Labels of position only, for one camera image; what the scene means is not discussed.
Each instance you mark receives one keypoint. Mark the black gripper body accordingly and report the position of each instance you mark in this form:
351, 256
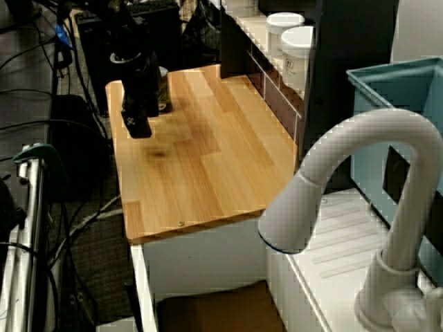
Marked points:
138, 86

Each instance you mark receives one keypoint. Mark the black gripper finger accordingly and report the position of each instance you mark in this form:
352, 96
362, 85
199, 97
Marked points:
136, 124

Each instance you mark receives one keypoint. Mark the green labelled tin can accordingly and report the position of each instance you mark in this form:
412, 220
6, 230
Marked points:
164, 90

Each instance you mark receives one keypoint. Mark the black equipment box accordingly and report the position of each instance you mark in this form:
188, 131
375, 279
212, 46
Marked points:
100, 52

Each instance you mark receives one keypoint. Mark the blue tape strip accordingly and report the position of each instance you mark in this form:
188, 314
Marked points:
64, 36

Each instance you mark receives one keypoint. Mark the green clamp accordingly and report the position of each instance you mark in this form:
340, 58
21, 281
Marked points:
52, 155

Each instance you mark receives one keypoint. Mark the narrow black upright panel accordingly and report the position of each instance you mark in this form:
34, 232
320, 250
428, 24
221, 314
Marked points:
235, 41

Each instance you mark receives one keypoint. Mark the dark tile backsplash panel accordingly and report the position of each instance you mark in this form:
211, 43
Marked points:
280, 100

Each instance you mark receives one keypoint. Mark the silver metal pole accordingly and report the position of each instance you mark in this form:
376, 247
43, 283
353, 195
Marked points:
33, 224

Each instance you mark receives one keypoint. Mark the white toy kitchen cabinet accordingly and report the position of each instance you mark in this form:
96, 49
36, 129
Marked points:
207, 256

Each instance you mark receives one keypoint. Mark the small white lidded jar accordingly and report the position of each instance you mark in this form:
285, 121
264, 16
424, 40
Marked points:
277, 27

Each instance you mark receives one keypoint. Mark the large white lidded jar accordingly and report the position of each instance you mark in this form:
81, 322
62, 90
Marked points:
297, 55

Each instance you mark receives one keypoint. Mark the wide black upright panel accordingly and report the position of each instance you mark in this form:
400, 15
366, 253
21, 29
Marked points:
346, 69

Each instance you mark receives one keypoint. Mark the white ridged sink counter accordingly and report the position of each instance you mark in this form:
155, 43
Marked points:
346, 242

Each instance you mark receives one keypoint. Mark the blue plastic bin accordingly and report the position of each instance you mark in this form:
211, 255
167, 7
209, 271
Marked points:
377, 114

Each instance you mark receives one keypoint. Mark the white toy faucet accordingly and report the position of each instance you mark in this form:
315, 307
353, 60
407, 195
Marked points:
377, 128

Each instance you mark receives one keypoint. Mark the cream wall shelf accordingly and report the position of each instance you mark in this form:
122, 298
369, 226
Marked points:
263, 41

